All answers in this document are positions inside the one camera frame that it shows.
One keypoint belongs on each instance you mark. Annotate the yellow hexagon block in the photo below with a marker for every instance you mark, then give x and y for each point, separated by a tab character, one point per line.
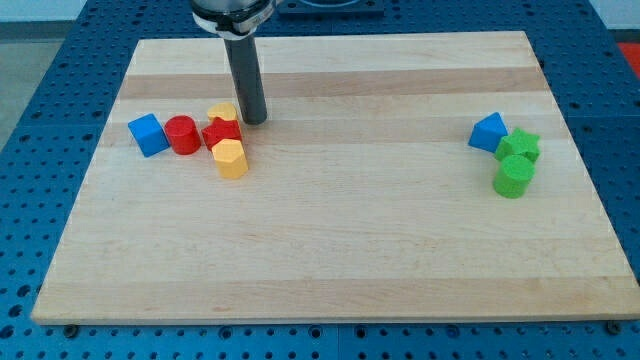
230	158

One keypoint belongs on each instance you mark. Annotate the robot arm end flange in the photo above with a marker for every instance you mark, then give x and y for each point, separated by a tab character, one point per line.
232	19

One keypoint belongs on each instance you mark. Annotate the wooden board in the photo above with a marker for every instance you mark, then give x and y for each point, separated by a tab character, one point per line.
363	201

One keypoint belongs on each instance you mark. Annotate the red star block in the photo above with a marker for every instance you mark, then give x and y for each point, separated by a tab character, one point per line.
220	129

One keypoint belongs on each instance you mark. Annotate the yellow heart block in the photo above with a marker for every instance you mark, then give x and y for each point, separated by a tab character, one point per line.
225	110

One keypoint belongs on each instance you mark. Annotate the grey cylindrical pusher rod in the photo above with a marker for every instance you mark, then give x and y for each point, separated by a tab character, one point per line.
245	71

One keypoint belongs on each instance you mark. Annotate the red cylinder block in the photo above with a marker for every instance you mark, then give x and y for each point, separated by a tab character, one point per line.
182	135

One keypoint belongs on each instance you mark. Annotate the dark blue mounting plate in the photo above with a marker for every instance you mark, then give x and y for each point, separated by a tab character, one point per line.
330	7

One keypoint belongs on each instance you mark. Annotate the blue cube block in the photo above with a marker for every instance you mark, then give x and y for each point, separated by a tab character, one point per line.
148	134

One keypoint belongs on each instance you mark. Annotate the green cylinder block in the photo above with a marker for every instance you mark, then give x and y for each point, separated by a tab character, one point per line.
513	176

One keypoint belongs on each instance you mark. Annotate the green star block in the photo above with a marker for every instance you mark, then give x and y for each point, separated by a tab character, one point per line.
519	142

